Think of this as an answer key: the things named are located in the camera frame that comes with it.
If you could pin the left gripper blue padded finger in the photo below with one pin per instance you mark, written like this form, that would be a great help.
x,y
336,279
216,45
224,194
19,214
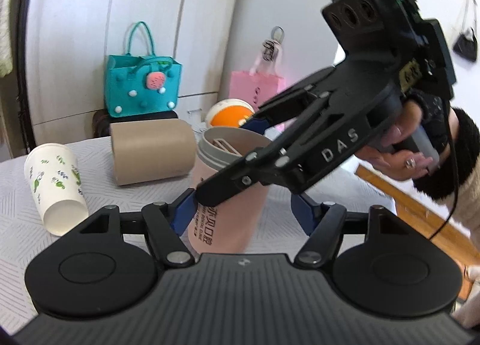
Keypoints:
x,y
323,225
164,226

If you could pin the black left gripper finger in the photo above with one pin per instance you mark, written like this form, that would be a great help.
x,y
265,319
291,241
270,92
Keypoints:
x,y
313,105
256,166

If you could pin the pink paper cup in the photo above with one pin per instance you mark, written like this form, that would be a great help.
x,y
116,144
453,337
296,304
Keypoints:
x,y
230,204

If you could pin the orange and white paper cup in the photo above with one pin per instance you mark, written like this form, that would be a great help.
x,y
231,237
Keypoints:
x,y
229,112

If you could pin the brown kraft paper cup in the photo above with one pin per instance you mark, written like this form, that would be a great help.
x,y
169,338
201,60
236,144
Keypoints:
x,y
146,151

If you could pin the white paper cup green print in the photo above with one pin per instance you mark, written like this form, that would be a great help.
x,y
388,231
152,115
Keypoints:
x,y
52,172

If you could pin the person's hand with ring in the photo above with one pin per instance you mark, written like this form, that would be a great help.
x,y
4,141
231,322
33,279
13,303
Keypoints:
x,y
402,165

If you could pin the pink gift bag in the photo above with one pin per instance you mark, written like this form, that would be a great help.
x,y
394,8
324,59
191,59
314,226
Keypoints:
x,y
262,81

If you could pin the black hanging handbag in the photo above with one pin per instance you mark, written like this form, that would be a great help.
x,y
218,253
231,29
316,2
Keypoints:
x,y
466,45

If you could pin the teal felt handbag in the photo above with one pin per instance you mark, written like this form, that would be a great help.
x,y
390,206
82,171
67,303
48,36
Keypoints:
x,y
136,85

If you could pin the grey wardrobe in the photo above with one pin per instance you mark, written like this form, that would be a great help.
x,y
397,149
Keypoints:
x,y
68,43

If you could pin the white green-trimmed fleece pajama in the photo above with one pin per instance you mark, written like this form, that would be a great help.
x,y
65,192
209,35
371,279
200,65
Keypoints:
x,y
6,61

